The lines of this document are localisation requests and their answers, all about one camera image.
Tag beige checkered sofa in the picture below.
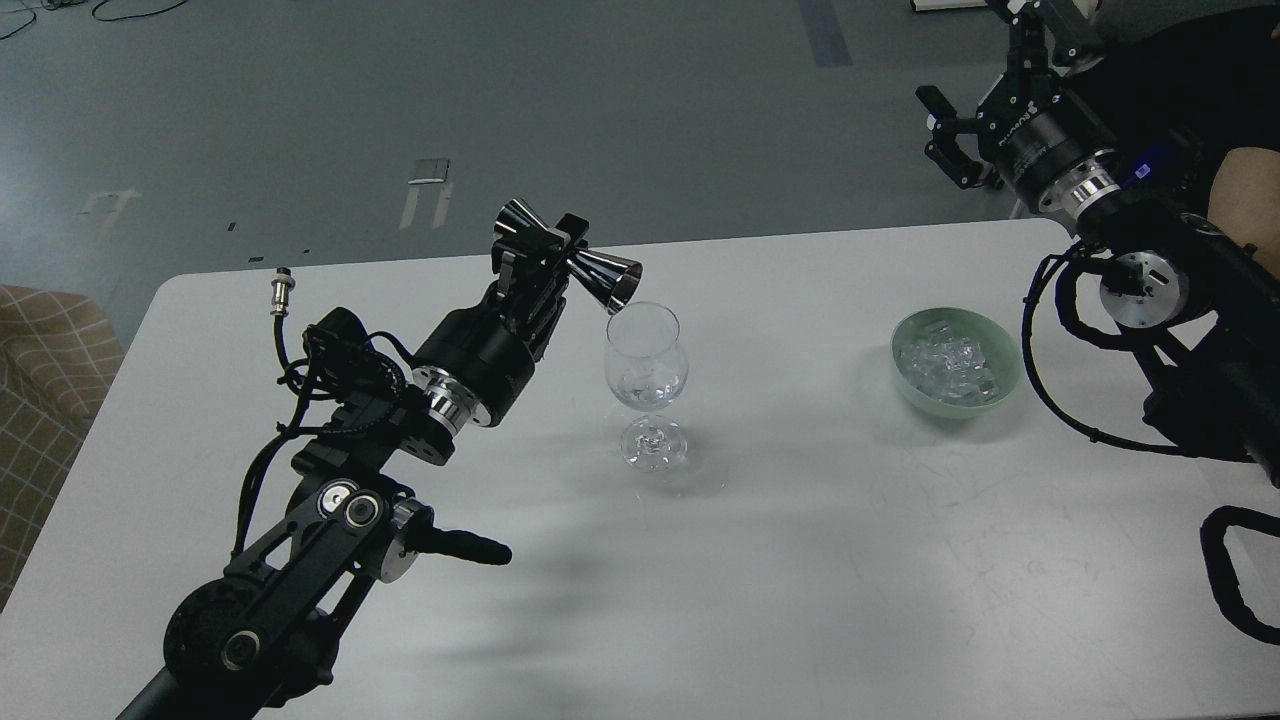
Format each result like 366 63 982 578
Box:
1 284 124 603

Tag white board edge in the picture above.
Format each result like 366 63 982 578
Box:
910 0 987 13

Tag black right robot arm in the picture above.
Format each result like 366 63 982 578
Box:
916 1 1279 482

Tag white office chair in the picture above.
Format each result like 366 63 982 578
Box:
1006 181 1044 220

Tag green bowl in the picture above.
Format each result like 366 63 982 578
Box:
890 307 1025 421

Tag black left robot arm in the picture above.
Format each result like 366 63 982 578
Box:
122 199 591 719

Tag steel cocktail jigger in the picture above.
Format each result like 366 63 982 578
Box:
492 199 643 315

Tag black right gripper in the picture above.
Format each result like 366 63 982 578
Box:
916 1 1120 217

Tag black floor cable left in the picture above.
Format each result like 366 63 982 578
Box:
0 0 86 41

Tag clear wine glass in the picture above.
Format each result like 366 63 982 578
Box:
604 301 690 473

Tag clear ice cubes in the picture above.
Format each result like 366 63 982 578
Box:
895 337 1005 407

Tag black floor cable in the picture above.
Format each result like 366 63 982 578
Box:
0 0 86 41
91 0 187 22

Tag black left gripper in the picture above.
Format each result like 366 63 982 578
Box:
412 213 593 427

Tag person in black shirt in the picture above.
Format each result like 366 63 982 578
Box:
1068 1 1279 274

